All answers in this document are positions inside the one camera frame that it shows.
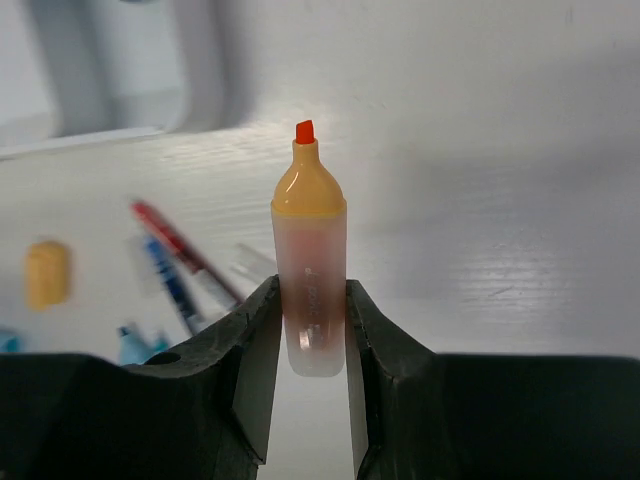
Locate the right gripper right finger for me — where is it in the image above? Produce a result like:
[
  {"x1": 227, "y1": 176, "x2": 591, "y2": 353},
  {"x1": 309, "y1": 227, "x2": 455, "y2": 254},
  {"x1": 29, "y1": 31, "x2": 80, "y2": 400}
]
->
[{"x1": 345, "y1": 280, "x2": 639, "y2": 479}]

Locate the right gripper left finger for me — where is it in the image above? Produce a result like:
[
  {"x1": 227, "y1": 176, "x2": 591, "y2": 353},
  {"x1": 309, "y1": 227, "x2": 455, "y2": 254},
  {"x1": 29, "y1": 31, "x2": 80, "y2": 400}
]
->
[{"x1": 1, "y1": 277, "x2": 282, "y2": 479}]

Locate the orange highlighter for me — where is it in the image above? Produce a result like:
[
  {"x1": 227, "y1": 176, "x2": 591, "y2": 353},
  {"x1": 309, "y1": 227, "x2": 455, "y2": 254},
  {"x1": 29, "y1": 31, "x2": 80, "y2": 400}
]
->
[{"x1": 271, "y1": 120, "x2": 347, "y2": 377}]

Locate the teal pen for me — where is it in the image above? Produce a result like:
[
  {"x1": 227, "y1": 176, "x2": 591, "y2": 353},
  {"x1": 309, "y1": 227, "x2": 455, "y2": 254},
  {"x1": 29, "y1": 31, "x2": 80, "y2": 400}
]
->
[{"x1": 150, "y1": 330, "x2": 171, "y2": 355}]

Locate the blue highlighter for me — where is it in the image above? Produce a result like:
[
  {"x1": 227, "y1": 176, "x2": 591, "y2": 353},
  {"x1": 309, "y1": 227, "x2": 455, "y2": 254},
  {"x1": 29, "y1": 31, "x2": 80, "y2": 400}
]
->
[{"x1": 117, "y1": 324, "x2": 153, "y2": 365}]

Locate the dark blue pen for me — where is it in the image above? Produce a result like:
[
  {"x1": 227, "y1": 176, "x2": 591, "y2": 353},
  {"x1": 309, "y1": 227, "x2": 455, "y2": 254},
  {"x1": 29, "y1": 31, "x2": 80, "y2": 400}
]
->
[{"x1": 143, "y1": 234, "x2": 203, "y2": 336}]

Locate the red pen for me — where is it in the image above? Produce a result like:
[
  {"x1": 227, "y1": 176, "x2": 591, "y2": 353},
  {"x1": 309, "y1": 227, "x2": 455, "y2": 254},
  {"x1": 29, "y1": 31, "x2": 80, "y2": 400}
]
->
[{"x1": 130, "y1": 200, "x2": 244, "y2": 311}]

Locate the clear pen cap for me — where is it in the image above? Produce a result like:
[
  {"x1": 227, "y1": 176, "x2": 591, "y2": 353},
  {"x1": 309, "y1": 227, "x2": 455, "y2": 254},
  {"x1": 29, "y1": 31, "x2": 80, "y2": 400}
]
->
[{"x1": 231, "y1": 243, "x2": 277, "y2": 283}]

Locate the blue highlighter cap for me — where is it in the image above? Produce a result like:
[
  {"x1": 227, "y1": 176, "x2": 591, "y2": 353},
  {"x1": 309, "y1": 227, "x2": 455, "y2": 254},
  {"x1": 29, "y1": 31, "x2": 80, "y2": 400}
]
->
[{"x1": 0, "y1": 328, "x2": 22, "y2": 354}]

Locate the orange highlighter cap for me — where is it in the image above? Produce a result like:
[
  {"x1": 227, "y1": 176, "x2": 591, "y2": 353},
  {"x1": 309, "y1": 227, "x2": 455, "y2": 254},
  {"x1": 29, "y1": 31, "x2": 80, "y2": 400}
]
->
[{"x1": 25, "y1": 240, "x2": 72, "y2": 311}]

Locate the white divided organizer tray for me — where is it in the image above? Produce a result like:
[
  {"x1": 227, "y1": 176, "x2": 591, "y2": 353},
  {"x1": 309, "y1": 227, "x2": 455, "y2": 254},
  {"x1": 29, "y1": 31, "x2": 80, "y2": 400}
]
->
[{"x1": 1, "y1": 1, "x2": 251, "y2": 158}]

